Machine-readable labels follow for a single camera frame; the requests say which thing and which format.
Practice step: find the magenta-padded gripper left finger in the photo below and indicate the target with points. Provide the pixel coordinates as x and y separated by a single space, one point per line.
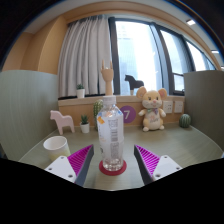
61 166

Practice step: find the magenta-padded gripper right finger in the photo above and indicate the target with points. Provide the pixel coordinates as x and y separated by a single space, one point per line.
165 165

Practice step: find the clear plastic water bottle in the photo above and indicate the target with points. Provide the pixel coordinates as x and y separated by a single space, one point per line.
111 140

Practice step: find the white paper cup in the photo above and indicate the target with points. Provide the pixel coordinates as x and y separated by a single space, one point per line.
56 148

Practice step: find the small potted plant white pot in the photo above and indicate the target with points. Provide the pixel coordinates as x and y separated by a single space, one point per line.
85 128
80 93

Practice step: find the pink horse figurine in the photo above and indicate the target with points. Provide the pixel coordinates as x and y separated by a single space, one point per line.
62 120

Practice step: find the round green cactus ornament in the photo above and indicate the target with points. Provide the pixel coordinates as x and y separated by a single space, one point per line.
185 121

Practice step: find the flat round red coaster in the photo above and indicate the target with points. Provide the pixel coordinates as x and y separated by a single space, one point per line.
112 173

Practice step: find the beige plush mouse toy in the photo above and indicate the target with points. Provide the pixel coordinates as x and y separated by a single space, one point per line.
152 110

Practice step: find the round purple number sign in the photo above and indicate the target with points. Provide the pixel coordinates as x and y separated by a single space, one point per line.
130 115

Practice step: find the grey-green desk partition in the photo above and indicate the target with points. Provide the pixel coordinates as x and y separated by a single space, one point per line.
205 106
26 113

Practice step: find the black horse figurine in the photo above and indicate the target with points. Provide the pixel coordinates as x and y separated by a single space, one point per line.
134 83

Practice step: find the white pleated curtain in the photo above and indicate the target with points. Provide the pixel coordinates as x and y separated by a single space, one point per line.
83 56

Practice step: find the dark-framed window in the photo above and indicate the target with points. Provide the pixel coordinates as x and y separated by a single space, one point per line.
140 53

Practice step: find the ceiling strip lights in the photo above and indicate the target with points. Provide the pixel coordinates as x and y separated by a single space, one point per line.
191 22

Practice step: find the white wall socket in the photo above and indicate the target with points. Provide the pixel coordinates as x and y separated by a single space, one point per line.
179 106
168 107

